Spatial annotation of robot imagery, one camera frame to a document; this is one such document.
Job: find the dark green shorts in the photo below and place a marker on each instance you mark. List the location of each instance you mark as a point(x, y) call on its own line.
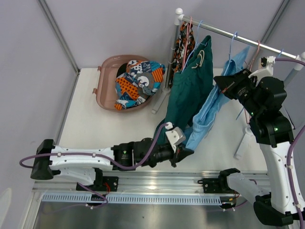
point(191, 87)

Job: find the white metal clothes rack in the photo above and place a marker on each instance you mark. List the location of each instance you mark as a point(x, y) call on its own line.
point(179, 17)

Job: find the pink plastic basket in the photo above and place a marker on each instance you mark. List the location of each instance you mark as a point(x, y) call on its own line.
point(105, 91)

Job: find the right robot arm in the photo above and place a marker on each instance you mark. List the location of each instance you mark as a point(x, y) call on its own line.
point(283, 203)

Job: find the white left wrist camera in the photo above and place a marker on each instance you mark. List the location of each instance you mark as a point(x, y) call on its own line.
point(174, 135)

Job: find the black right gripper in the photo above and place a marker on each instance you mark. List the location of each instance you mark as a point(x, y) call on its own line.
point(226, 82)

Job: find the orange black camouflage shorts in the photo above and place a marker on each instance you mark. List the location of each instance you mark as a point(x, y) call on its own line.
point(179, 51)

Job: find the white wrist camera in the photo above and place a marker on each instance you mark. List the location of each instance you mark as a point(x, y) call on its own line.
point(174, 135)
point(266, 67)

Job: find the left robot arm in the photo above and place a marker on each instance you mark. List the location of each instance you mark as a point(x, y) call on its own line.
point(86, 167)

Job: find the light blue shorts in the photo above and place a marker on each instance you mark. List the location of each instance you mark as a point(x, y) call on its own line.
point(204, 120)

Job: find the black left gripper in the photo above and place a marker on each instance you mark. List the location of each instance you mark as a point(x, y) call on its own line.
point(180, 152)

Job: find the colourful patchwork shorts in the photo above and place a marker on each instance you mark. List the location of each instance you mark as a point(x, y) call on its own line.
point(141, 80)

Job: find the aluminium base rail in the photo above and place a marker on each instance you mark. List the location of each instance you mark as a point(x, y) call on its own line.
point(138, 182)

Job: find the slotted cable duct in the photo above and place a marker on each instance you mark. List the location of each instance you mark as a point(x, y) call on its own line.
point(133, 199)

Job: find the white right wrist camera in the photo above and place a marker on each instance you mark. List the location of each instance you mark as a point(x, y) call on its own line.
point(266, 67)

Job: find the pink wire hanger on camouflage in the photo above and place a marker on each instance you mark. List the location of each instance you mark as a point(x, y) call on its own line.
point(188, 34)

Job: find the grey frame profile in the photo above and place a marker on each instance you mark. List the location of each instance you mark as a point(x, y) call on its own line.
point(58, 34)

